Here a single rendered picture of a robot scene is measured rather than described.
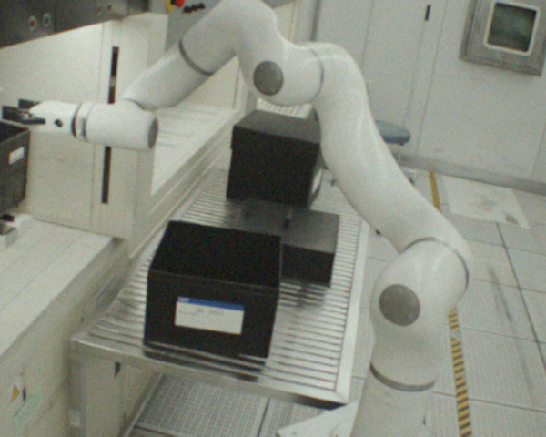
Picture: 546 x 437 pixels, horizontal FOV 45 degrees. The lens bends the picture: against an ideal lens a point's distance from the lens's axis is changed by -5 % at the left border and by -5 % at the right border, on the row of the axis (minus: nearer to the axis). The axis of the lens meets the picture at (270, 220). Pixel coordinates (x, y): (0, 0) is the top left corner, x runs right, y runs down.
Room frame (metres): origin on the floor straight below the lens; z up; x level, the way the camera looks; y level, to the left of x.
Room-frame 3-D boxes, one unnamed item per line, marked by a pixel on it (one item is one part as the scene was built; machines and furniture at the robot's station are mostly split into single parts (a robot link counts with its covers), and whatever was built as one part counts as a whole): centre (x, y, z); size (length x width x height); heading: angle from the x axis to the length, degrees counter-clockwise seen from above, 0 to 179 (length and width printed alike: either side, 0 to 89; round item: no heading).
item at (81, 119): (1.34, 0.40, 1.19); 0.09 x 0.03 x 0.08; 173
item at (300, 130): (2.25, 0.00, 0.89); 0.29 x 0.29 x 0.25; 79
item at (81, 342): (1.81, 0.01, 0.38); 1.30 x 0.60 x 0.76; 173
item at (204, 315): (1.38, 0.10, 0.85); 0.28 x 0.28 x 0.17; 2
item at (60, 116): (1.35, 0.47, 1.19); 0.11 x 0.10 x 0.07; 83
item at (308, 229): (1.77, -0.05, 0.83); 0.29 x 0.29 x 0.13; 86
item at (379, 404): (0.99, -0.26, 0.85); 0.19 x 0.19 x 0.18
